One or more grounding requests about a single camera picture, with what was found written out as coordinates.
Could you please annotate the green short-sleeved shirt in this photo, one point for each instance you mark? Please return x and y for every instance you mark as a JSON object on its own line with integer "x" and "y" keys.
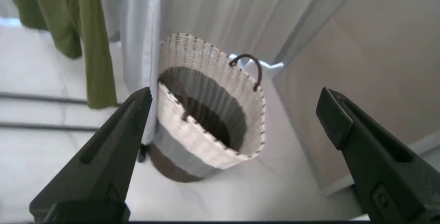
{"x": 93, "y": 45}

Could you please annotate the white laundry basket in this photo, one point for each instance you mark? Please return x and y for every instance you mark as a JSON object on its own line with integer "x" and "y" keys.
{"x": 213, "y": 79}

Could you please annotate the white curtain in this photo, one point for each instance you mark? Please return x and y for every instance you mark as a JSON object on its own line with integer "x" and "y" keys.
{"x": 240, "y": 7}

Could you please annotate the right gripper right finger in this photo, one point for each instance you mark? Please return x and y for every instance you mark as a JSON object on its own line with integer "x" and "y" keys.
{"x": 395, "y": 182}

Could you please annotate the black clothes rack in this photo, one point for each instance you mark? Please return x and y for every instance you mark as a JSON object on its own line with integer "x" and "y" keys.
{"x": 41, "y": 98}

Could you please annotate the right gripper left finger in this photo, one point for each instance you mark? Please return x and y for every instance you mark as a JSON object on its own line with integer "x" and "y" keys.
{"x": 103, "y": 182}

